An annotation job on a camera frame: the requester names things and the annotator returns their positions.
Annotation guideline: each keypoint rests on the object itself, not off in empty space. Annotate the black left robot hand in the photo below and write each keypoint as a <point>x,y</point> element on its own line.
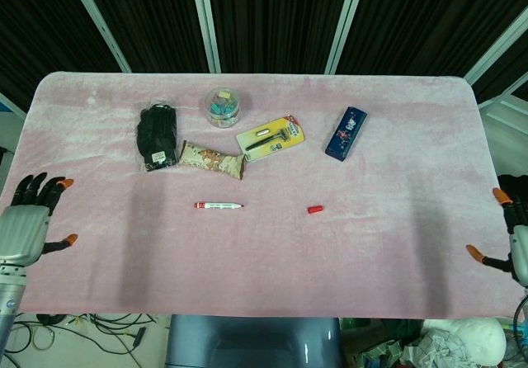
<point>22,229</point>

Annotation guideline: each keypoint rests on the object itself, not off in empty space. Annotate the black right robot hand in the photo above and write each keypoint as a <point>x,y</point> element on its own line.
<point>519,244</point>

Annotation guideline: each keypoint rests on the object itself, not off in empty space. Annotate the white marker with red end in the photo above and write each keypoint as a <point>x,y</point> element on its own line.
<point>220,206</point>

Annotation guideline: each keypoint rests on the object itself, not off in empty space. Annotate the red marker cap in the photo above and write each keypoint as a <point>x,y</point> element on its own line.
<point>315,209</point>

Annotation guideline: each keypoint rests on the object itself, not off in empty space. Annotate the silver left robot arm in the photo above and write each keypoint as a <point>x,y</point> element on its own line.
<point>10,298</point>

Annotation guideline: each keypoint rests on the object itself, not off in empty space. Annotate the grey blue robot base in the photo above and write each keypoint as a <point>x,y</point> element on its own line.
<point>253,341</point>

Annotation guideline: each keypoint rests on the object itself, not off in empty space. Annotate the white crumpled plastic bag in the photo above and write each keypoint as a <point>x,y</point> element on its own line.
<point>458,341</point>

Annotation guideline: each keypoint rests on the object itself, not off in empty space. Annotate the grey floor plug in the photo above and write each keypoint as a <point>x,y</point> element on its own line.
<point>139,336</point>

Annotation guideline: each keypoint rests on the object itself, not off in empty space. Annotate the black gloves in clear bag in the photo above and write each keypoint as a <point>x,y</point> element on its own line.
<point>158,135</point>

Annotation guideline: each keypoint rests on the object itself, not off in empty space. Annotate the green crumpled packaging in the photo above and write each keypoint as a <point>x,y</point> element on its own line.
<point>371,343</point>

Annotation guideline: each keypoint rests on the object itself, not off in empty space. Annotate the brown snack bar wrapper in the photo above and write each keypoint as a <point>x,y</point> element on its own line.
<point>212,161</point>

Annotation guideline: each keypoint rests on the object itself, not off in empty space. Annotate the dark blue rectangular box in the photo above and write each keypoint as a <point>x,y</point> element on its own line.
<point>346,134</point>

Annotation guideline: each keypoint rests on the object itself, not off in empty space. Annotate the clear jar of binder clips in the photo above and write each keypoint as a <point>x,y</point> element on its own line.
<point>222,108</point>

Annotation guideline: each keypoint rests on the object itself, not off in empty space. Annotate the pink fleece table cloth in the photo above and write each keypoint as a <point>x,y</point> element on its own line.
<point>264,260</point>

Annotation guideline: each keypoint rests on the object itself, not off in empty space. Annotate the razor in yellow blister pack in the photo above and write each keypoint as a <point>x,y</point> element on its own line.
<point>272,138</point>

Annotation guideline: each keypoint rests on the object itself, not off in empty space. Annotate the white partition frame post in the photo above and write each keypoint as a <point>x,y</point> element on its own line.
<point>208,21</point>
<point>345,21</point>
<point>499,42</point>
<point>99,21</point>

